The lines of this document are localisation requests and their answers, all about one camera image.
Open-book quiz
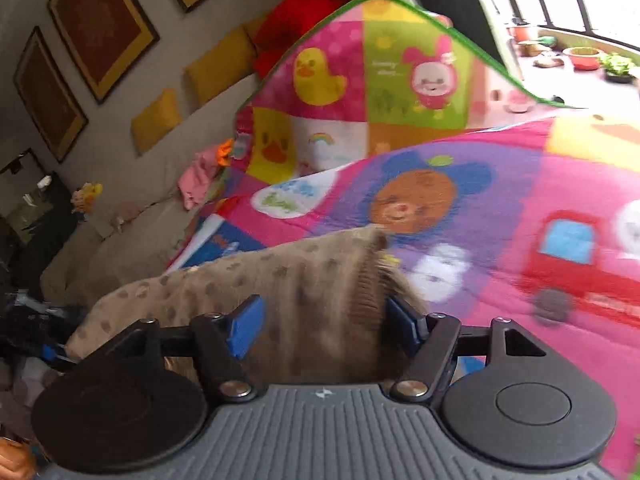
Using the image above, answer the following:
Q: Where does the brown knit sweater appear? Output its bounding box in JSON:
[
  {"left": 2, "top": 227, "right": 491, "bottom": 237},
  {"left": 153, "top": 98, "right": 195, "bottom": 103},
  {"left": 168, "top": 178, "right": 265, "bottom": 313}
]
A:
[{"left": 66, "top": 226, "right": 427, "bottom": 384}]

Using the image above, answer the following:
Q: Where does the dark side table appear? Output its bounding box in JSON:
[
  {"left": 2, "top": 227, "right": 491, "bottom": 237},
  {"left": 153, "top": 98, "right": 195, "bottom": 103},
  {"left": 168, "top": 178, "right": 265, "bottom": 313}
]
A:
[{"left": 1, "top": 148, "right": 77, "bottom": 300}]

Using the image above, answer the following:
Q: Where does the beige sofa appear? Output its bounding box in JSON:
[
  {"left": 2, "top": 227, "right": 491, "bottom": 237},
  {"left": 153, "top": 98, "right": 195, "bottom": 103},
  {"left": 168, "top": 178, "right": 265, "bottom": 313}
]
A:
[{"left": 39, "top": 0, "right": 411, "bottom": 311}]

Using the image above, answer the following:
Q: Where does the small plush toy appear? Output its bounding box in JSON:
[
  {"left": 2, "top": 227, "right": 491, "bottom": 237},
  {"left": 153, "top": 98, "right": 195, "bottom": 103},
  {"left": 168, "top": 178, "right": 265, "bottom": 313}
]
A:
[{"left": 70, "top": 182, "right": 103, "bottom": 214}]

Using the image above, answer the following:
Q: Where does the colourful cartoon blanket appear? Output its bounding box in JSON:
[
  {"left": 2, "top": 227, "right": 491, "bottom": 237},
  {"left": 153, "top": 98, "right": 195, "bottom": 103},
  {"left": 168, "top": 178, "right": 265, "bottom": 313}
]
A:
[{"left": 176, "top": 0, "right": 639, "bottom": 479}]

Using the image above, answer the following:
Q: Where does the pink cloth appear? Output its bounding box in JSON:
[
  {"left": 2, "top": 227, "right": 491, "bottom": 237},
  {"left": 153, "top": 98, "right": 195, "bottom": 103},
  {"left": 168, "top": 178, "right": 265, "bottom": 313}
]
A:
[{"left": 178, "top": 145, "right": 221, "bottom": 210}]

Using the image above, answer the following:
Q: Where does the orange toy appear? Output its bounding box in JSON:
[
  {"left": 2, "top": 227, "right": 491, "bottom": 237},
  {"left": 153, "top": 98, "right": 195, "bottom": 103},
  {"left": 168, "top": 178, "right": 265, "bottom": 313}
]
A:
[{"left": 215, "top": 139, "right": 233, "bottom": 168}]

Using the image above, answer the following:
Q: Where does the framed picture left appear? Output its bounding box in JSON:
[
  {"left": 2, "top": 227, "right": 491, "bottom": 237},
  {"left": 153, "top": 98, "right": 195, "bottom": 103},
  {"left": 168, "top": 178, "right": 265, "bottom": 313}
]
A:
[{"left": 13, "top": 26, "right": 89, "bottom": 164}]

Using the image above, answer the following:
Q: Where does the yellow cushion near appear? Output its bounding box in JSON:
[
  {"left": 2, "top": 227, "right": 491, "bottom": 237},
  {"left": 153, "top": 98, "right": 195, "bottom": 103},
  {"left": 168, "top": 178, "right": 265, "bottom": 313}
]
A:
[{"left": 131, "top": 88, "right": 182, "bottom": 155}]

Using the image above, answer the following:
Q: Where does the yellow cushion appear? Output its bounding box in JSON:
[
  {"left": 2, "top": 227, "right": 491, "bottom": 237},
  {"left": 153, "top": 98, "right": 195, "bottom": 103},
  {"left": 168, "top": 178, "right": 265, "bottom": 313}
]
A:
[
  {"left": 131, "top": 88, "right": 182, "bottom": 155},
  {"left": 183, "top": 25, "right": 257, "bottom": 106}
]

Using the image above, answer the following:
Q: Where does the yellow cushion far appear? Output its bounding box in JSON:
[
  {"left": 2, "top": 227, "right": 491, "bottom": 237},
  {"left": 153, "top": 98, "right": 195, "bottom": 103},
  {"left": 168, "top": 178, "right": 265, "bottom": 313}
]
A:
[{"left": 183, "top": 25, "right": 257, "bottom": 106}]

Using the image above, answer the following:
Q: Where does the red cushion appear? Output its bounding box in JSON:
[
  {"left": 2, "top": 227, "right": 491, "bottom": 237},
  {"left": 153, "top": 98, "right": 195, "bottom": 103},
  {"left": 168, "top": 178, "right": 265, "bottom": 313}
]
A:
[{"left": 252, "top": 0, "right": 348, "bottom": 79}]

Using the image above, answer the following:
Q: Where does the red plant bowl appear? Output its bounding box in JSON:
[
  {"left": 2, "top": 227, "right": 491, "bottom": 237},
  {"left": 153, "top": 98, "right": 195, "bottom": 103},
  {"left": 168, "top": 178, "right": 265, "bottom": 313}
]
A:
[{"left": 562, "top": 47, "right": 603, "bottom": 72}]

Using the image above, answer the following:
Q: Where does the framed picture middle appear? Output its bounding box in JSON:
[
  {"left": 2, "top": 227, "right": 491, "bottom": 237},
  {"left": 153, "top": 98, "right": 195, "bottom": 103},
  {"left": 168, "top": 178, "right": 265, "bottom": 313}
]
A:
[{"left": 48, "top": 0, "right": 160, "bottom": 104}]

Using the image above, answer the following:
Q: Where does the green potted plant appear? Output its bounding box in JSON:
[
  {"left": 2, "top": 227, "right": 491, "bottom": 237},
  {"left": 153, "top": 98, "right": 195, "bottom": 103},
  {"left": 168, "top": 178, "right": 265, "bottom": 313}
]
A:
[{"left": 600, "top": 53, "right": 636, "bottom": 84}]

